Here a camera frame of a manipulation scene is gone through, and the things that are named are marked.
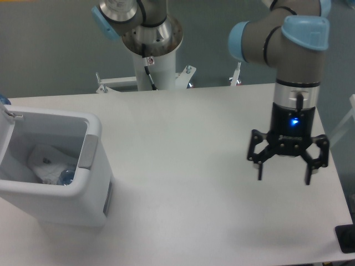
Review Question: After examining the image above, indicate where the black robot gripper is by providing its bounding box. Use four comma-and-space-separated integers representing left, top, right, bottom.
247, 103, 329, 185

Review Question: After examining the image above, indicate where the crushed clear plastic bottle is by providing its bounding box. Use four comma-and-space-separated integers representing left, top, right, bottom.
57, 169, 75, 186

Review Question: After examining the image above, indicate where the clear plastic bag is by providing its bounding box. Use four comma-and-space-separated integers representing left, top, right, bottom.
27, 144, 78, 185

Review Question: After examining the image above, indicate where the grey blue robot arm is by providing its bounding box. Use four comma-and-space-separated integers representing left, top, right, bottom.
92, 1, 331, 184

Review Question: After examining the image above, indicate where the white trash can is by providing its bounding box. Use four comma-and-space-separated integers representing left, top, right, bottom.
1, 104, 113, 227

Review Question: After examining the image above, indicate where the black device at table edge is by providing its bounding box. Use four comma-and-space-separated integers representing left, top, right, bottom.
335, 224, 354, 254

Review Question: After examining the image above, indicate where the blue object at left edge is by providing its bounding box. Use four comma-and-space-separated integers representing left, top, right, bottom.
0, 94, 11, 105

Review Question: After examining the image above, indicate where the white frame at right edge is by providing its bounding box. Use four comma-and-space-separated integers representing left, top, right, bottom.
329, 94, 354, 148

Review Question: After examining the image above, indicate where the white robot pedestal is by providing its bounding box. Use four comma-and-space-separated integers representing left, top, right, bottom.
95, 51, 242, 94

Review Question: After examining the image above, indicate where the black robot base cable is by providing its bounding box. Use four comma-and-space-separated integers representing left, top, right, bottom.
141, 43, 159, 91

